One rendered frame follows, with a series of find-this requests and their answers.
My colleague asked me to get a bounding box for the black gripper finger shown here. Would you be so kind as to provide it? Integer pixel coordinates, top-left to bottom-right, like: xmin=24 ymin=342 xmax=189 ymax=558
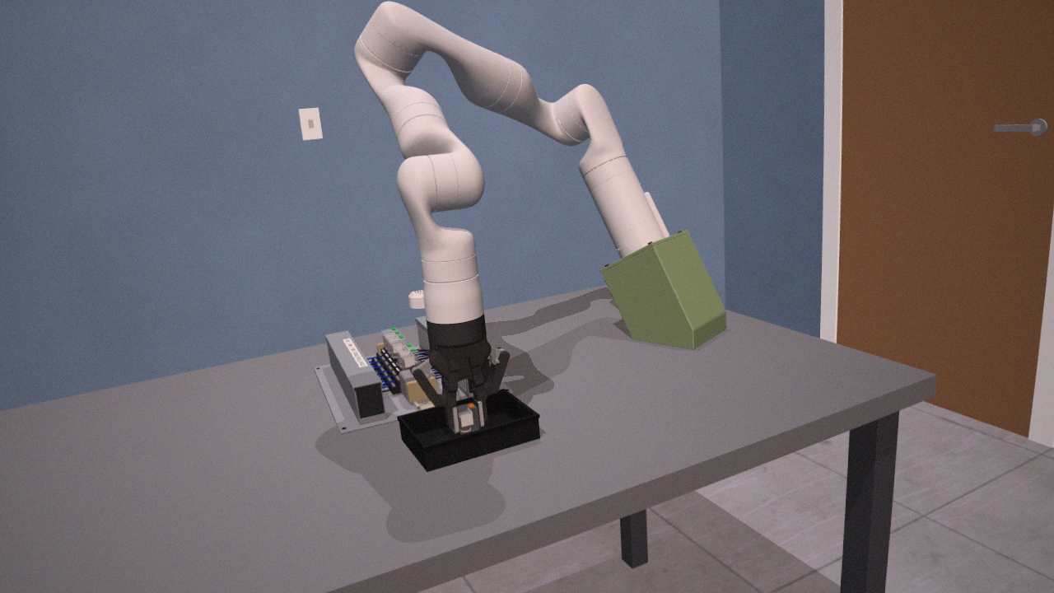
xmin=410 ymin=357 xmax=460 ymax=433
xmin=468 ymin=347 xmax=510 ymax=427

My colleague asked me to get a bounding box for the grey relay panel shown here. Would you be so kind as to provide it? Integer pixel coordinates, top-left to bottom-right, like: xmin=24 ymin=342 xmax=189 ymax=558
xmin=314 ymin=316 xmax=435 ymax=434

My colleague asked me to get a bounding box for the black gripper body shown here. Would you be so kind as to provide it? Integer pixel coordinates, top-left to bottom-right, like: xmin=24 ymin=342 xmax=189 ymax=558
xmin=427 ymin=314 xmax=492 ymax=381

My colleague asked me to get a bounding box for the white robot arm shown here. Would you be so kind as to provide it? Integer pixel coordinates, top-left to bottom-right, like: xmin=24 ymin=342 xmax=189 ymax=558
xmin=354 ymin=2 xmax=669 ymax=324

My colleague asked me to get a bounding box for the black rectangular tray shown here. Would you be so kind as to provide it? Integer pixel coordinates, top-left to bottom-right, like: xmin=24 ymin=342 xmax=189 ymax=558
xmin=397 ymin=389 xmax=536 ymax=472

